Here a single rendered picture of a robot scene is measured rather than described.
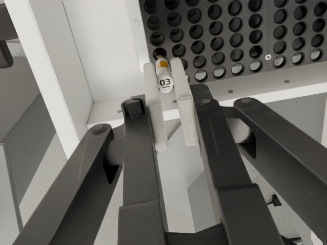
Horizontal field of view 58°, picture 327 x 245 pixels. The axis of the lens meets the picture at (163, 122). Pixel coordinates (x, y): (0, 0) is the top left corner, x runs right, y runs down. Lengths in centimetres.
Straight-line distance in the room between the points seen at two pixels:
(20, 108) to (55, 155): 67
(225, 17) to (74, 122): 17
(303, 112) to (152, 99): 44
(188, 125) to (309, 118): 41
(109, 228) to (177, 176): 53
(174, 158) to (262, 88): 110
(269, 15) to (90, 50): 19
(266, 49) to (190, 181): 124
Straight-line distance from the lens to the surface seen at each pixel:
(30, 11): 26
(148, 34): 28
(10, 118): 80
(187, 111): 15
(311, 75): 37
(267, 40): 30
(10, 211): 60
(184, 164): 143
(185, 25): 28
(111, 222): 173
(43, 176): 158
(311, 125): 55
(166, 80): 21
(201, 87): 18
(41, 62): 27
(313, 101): 53
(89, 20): 34
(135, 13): 33
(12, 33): 29
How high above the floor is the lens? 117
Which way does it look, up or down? 61 degrees down
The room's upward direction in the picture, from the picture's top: 172 degrees clockwise
